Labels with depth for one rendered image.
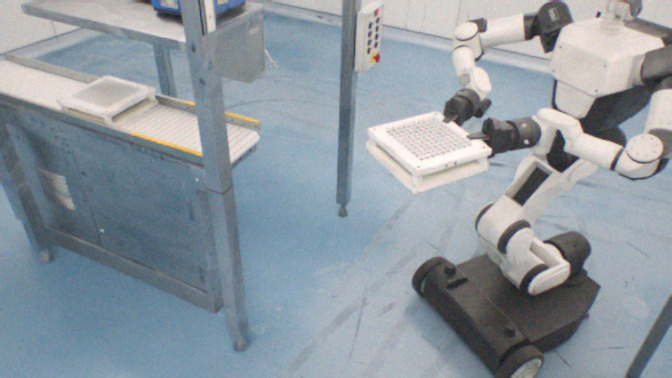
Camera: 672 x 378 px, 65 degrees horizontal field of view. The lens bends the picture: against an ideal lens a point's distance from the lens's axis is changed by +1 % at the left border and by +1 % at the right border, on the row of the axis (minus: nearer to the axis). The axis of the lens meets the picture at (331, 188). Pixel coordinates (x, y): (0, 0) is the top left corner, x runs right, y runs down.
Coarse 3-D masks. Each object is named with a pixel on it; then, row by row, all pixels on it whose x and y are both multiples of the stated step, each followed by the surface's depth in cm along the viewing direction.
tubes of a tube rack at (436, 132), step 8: (432, 120) 151; (400, 128) 146; (408, 128) 146; (416, 128) 147; (424, 128) 147; (432, 128) 148; (440, 128) 147; (408, 136) 144; (416, 136) 143; (424, 136) 144; (432, 136) 144; (440, 136) 144; (448, 136) 144; (456, 136) 143; (416, 144) 140; (424, 144) 141; (432, 144) 140; (440, 144) 141; (448, 144) 140; (456, 144) 141; (424, 152) 137
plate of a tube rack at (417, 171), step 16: (432, 112) 156; (384, 128) 148; (384, 144) 142; (400, 144) 141; (480, 144) 142; (400, 160) 136; (416, 160) 135; (432, 160) 135; (448, 160) 135; (464, 160) 137; (416, 176) 132
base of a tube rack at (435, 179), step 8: (368, 144) 150; (376, 152) 147; (384, 152) 146; (384, 160) 144; (392, 160) 143; (472, 160) 144; (392, 168) 141; (400, 168) 140; (448, 168) 140; (456, 168) 140; (464, 168) 141; (472, 168) 141; (480, 168) 142; (400, 176) 139; (408, 176) 137; (424, 176) 137; (432, 176) 137; (440, 176) 137; (448, 176) 138; (456, 176) 139; (464, 176) 141; (408, 184) 136; (424, 184) 135; (432, 184) 136; (440, 184) 138; (416, 192) 135
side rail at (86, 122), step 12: (0, 96) 201; (12, 96) 198; (36, 108) 195; (48, 108) 191; (72, 120) 188; (84, 120) 185; (96, 120) 184; (108, 132) 182; (120, 132) 179; (144, 144) 177; (156, 144) 174; (180, 156) 172; (192, 156) 169
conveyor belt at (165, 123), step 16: (0, 64) 230; (16, 64) 231; (0, 80) 217; (16, 80) 218; (32, 80) 218; (48, 80) 218; (64, 80) 219; (32, 96) 206; (48, 96) 207; (160, 112) 198; (176, 112) 198; (128, 128) 188; (144, 128) 188; (160, 128) 188; (176, 128) 188; (192, 128) 189; (240, 128) 189; (176, 144) 180; (192, 144) 180; (240, 144) 181
